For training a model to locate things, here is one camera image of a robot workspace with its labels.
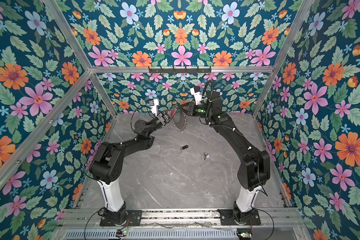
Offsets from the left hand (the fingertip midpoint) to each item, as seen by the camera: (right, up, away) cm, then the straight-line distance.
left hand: (177, 107), depth 71 cm
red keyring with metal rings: (+1, -6, +8) cm, 10 cm away
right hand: (+1, +1, +3) cm, 3 cm away
